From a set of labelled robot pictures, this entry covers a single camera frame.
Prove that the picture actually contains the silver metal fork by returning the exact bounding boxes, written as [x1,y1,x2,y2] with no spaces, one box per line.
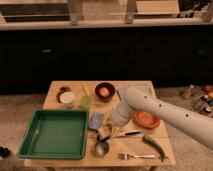
[118,153,156,160]

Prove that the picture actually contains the wooden table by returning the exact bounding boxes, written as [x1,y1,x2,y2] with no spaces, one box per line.
[24,81,176,169]

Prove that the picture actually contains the blue sponge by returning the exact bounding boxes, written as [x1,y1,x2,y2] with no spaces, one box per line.
[89,112,103,131]

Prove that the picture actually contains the grey folded cloth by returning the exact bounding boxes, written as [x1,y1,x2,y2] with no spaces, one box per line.
[117,87,126,100]

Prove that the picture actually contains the green plastic tray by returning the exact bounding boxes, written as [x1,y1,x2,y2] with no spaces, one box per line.
[17,109,89,160]

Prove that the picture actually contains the green plastic cup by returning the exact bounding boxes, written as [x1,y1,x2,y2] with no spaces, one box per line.
[80,96,92,109]

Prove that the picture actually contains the dark brown bowl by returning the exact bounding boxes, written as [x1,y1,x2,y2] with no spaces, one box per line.
[95,82,115,102]

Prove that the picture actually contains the black object on floor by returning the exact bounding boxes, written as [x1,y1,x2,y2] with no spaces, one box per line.
[0,146,10,158]

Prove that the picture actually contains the yellow banana toy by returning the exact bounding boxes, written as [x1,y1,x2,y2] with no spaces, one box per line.
[83,85,91,96]

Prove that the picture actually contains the black wooden board eraser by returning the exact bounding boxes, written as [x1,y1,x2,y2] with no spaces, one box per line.
[97,134,110,142]

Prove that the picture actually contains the white round container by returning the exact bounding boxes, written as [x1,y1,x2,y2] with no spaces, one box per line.
[60,91,75,108]

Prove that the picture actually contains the green chili pepper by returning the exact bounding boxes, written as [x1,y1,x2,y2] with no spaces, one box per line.
[143,135,166,161]

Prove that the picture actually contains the orange plastic bowl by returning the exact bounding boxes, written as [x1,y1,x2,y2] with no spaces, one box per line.
[132,111,160,129]

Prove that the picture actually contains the clutter items on floor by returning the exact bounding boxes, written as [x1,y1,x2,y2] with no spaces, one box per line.
[182,85,213,116]

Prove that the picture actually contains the orange fruit in bowl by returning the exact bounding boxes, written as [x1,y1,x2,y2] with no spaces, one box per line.
[99,87,109,97]

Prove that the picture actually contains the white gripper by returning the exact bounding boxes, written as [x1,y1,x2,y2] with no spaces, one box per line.
[99,100,134,138]

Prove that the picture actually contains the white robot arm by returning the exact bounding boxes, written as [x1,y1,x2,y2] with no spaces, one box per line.
[110,87,213,150]

